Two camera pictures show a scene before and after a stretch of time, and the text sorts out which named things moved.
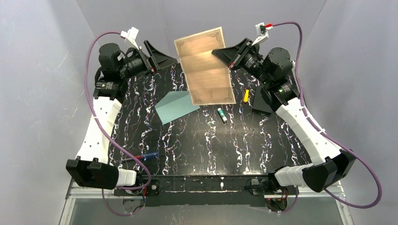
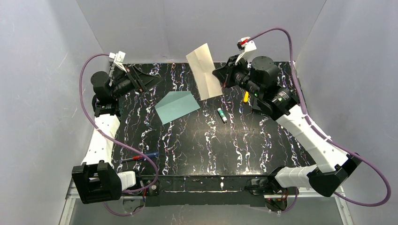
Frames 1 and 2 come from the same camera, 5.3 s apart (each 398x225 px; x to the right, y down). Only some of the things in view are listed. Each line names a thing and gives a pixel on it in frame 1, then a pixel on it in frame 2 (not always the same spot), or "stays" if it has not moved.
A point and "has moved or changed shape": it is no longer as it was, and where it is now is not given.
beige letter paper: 209,77 has moved or changed shape
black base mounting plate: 240,191 stays
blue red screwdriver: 144,156 stays
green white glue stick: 222,115 stays
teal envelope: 175,105 stays
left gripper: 148,58 -> 134,78
